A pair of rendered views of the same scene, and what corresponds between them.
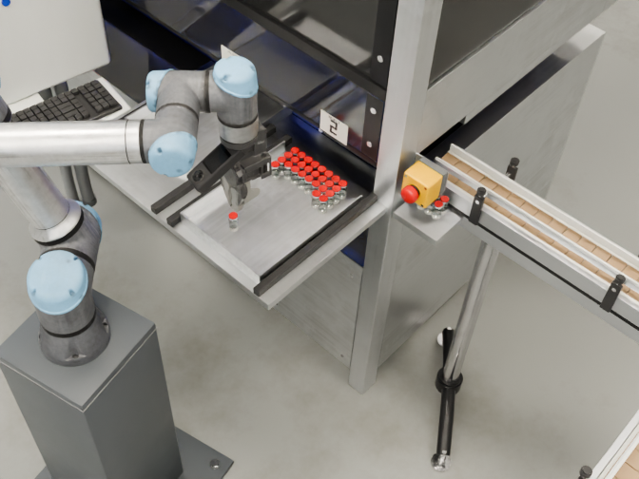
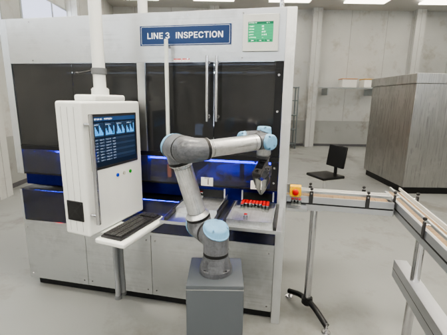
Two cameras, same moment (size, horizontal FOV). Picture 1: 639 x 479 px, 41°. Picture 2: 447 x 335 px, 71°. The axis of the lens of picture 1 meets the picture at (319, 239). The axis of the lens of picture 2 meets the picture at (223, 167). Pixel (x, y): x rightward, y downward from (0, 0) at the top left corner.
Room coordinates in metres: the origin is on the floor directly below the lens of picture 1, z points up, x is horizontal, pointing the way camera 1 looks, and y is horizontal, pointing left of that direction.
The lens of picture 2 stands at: (-0.18, 1.12, 1.57)
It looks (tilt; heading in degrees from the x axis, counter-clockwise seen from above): 12 degrees down; 332
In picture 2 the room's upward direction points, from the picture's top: 1 degrees clockwise
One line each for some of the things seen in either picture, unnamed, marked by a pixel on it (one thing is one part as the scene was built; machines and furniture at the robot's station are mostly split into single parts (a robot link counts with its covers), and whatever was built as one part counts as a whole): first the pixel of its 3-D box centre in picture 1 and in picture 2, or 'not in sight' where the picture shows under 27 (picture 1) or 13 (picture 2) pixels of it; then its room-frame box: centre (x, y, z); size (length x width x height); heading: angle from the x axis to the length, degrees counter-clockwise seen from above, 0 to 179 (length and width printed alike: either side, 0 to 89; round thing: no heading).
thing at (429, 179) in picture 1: (423, 182); (295, 190); (1.35, -0.23, 0.99); 0.08 x 0.07 x 0.07; 140
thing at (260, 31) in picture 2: not in sight; (260, 32); (1.49, 0.00, 1.96); 0.21 x 0.01 x 0.21; 50
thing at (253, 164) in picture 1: (242, 153); (263, 166); (1.17, 0.16, 1.22); 0.09 x 0.08 x 0.12; 128
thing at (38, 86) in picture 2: not in sight; (45, 106); (2.50, 1.18, 1.50); 0.48 x 0.01 x 0.59; 50
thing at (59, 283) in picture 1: (61, 289); (215, 236); (1.01, 0.52, 0.96); 0.13 x 0.12 x 0.14; 4
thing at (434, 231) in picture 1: (432, 213); (296, 206); (1.37, -0.27, 0.87); 0.14 x 0.13 x 0.02; 140
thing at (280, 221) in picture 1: (272, 208); (252, 213); (1.33, 0.11, 0.90); 0.34 x 0.26 x 0.04; 140
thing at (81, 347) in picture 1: (70, 324); (215, 260); (1.01, 0.52, 0.84); 0.15 x 0.15 x 0.10
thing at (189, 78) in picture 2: not in sight; (179, 108); (1.84, 0.39, 1.50); 0.47 x 0.01 x 0.59; 50
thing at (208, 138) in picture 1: (209, 115); (203, 203); (1.63, 0.30, 0.90); 0.34 x 0.26 x 0.04; 140
